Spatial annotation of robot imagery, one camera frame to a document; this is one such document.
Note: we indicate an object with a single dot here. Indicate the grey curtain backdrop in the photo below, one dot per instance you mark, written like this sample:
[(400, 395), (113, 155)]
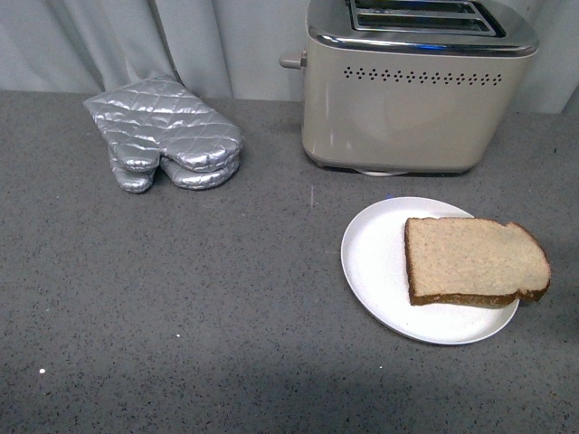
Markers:
[(218, 49)]

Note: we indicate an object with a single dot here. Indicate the brown-crusted bread slice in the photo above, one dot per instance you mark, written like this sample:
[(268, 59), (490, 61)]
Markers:
[(473, 262)]

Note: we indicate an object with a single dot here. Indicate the upper silver quilted oven mitt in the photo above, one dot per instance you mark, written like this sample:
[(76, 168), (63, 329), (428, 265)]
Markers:
[(159, 118)]

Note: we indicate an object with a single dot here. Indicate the beige two-slot toaster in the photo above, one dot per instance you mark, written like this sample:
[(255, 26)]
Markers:
[(408, 86)]

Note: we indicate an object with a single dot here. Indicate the white round plate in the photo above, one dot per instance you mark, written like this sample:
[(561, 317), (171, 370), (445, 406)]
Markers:
[(373, 260)]

